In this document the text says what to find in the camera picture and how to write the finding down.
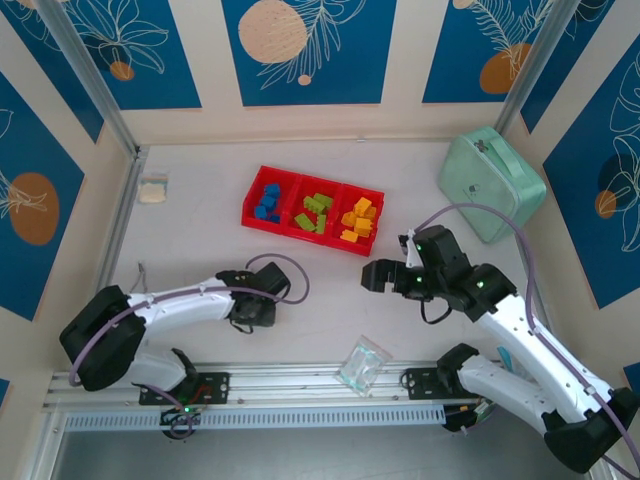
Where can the small bag of white powder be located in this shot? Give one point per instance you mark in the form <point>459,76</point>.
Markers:
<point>153,187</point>

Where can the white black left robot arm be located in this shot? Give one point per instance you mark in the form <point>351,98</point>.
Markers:
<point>190,310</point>

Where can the aluminium frame post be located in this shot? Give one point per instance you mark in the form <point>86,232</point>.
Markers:
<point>532,65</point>
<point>92,70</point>

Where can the red three-compartment tray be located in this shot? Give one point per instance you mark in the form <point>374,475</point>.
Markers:
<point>290,227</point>

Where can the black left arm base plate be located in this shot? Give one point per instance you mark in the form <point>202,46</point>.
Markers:
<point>215,387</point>

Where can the blue white packet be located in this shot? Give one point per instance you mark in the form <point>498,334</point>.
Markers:
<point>504,359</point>

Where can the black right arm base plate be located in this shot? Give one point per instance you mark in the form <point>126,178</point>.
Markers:
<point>417,385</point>

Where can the metal scissor tongs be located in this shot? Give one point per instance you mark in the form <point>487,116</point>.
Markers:
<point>141,277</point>

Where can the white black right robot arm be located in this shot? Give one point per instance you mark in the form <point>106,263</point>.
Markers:
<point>510,340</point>

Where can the mint green zip case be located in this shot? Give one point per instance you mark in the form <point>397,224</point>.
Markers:
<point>495,170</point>

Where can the blue leaf print wall panel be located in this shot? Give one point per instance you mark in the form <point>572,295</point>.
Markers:
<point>590,200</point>
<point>60,175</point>
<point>590,40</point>
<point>150,75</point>
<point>465,50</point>
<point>325,75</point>
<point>50,65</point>

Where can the aluminium side rail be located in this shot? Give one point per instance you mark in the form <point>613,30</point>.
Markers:
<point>121,225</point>

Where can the aluminium front rail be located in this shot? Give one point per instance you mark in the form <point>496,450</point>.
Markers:
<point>300,380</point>

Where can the green lego brick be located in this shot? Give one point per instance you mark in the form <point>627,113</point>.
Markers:
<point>326,199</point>
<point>303,221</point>
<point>320,223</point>
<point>312,203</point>

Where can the clear plastic zip bag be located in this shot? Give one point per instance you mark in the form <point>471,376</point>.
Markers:
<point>365,367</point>

